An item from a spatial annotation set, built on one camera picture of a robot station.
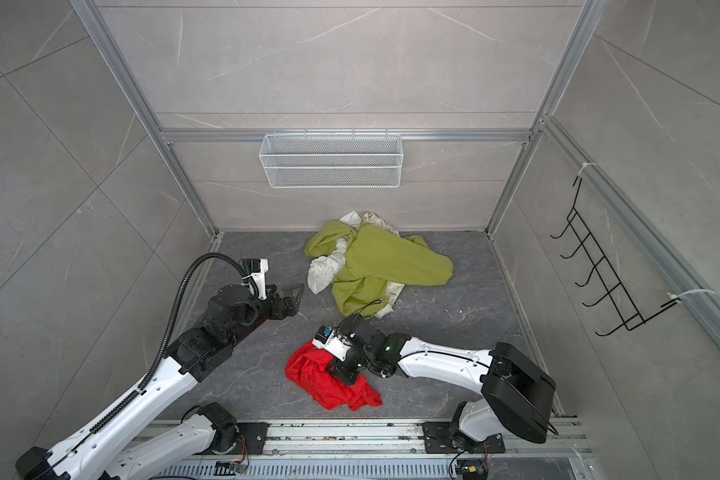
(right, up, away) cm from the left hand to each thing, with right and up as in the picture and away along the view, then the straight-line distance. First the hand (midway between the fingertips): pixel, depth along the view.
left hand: (290, 280), depth 72 cm
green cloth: (+22, +4, +27) cm, 36 cm away
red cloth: (+4, -22, 0) cm, 22 cm away
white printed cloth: (+28, -6, +29) cm, 41 cm away
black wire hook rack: (+75, -5, -9) cm, 75 cm away
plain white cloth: (+4, +2, +33) cm, 33 cm away
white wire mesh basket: (+7, +39, +29) cm, 49 cm away
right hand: (+9, -23, +6) cm, 26 cm away
